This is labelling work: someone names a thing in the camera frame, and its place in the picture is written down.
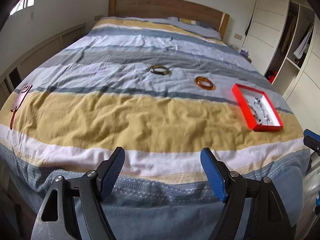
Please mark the red jewelry box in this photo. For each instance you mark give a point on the red jewelry box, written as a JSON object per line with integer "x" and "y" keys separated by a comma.
{"x": 258, "y": 110}

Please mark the striped pillow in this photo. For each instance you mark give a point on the striped pillow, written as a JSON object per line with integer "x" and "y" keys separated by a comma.
{"x": 192, "y": 22}

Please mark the wooden headboard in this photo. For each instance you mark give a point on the wooden headboard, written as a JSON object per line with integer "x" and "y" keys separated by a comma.
{"x": 169, "y": 8}

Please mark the amber orange bangle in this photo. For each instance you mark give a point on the amber orange bangle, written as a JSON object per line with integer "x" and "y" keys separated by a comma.
{"x": 204, "y": 83}

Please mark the purple tissue box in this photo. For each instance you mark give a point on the purple tissue box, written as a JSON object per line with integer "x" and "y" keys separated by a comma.
{"x": 244, "y": 52}

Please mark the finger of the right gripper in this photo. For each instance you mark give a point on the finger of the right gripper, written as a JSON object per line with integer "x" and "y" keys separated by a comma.
{"x": 311, "y": 140}

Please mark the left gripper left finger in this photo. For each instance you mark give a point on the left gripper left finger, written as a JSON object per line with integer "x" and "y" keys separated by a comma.
{"x": 57, "y": 219}

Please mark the white wardrobe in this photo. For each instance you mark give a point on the white wardrobe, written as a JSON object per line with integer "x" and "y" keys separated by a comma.
{"x": 275, "y": 32}

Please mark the red bag in wardrobe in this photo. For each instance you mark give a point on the red bag in wardrobe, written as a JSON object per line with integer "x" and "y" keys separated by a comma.
{"x": 270, "y": 75}

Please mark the hanging striped shirt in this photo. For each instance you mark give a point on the hanging striped shirt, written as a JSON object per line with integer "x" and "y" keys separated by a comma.
{"x": 298, "y": 53}

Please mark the striped duvet cover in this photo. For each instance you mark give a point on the striped duvet cover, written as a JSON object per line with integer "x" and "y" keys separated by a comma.
{"x": 98, "y": 94}

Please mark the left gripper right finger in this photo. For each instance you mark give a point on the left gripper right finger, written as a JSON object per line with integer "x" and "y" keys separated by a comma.
{"x": 267, "y": 217}

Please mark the dark brown gold bangle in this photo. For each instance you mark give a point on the dark brown gold bangle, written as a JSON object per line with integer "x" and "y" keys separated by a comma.
{"x": 159, "y": 70}

